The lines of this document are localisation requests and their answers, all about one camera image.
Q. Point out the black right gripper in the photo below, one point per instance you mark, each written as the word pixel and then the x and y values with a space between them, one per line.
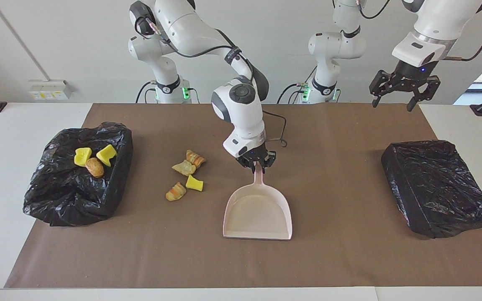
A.
pixel 255 155

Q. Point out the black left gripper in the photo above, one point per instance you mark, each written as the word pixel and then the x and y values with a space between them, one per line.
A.
pixel 416 72

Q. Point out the pale pink plastic dustpan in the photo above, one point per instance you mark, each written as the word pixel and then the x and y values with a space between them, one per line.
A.
pixel 257 213

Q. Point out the small yellow cheese wedge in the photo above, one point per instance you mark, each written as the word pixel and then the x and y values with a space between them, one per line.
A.
pixel 194 183

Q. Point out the golden croissant piece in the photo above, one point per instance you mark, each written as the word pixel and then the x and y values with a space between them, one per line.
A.
pixel 175 192

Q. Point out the notched yellow cheese chunk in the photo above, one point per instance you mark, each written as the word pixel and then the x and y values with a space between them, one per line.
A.
pixel 106 154

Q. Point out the brown bread roll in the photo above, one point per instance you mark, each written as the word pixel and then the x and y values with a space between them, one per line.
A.
pixel 94 168

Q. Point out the rounded yellow cheese chunk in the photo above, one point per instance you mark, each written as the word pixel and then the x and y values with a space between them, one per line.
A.
pixel 83 156

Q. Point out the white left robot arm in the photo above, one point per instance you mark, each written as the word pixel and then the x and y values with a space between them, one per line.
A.
pixel 333 46

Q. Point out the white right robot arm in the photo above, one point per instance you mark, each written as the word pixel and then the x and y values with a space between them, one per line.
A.
pixel 245 121

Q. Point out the open bin with black bag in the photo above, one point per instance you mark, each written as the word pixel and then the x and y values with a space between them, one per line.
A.
pixel 65 196

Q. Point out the striped orange croissant piece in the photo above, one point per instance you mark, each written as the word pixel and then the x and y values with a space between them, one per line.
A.
pixel 195 158

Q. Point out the pale flaky pastry piece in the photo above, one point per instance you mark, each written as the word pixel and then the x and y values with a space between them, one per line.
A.
pixel 184 167

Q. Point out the box wrapped in black bag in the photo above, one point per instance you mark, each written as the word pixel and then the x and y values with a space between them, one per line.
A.
pixel 433 188

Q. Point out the brown paper table mat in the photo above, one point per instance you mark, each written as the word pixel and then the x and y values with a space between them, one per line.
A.
pixel 349 251

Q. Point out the white wall outlet box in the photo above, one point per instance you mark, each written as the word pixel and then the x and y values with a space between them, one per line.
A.
pixel 50 90

